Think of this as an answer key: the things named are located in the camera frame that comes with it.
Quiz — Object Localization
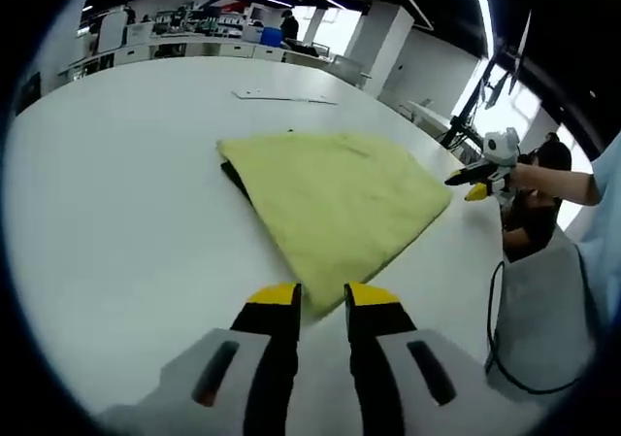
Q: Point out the black office chair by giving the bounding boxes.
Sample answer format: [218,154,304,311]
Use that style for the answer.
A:
[21,71,43,102]

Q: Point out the white cabinet row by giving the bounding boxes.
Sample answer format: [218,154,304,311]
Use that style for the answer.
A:
[57,32,336,76]

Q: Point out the yellow black blue garment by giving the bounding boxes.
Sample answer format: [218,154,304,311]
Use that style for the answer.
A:
[215,129,453,319]

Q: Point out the white storage box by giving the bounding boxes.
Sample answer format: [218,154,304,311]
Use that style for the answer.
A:
[126,21,155,44]

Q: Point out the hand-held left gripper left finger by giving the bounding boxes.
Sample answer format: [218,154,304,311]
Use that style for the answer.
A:
[96,282,303,436]

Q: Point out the white board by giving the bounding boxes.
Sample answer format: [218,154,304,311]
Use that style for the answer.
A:
[99,11,127,51]

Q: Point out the black monitor stand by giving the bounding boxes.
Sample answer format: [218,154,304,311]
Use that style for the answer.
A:
[439,11,533,149]

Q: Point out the black cable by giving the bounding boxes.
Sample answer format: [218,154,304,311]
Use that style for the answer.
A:
[486,259,583,394]

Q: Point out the person's right hand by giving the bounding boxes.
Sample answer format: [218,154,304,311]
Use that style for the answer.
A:
[507,161,535,192]

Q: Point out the grey mesh chair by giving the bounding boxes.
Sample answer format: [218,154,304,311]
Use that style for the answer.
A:
[332,54,373,87]

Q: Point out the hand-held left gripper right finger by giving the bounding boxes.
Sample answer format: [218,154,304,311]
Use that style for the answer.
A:
[343,282,539,436]

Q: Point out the white template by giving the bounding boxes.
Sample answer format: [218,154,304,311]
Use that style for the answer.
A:
[231,89,339,106]

